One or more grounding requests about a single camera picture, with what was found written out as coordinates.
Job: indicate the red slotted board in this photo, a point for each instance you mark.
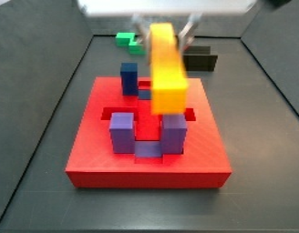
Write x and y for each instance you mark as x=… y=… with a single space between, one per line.
x=95 y=166

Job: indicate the purple U-shaped block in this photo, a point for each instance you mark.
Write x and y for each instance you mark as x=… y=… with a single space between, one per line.
x=153 y=137

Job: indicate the green stepped block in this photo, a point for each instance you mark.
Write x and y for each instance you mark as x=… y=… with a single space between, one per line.
x=126 y=39

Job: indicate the blue U-shaped block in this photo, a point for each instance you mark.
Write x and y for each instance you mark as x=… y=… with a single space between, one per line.
x=134 y=86

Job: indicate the black angle bracket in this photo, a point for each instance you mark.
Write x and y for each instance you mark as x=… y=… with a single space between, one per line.
x=198 y=59

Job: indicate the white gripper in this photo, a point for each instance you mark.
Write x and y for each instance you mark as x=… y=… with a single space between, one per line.
x=97 y=8

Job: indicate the yellow rectangular block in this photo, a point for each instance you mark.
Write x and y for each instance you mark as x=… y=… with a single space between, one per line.
x=169 y=84

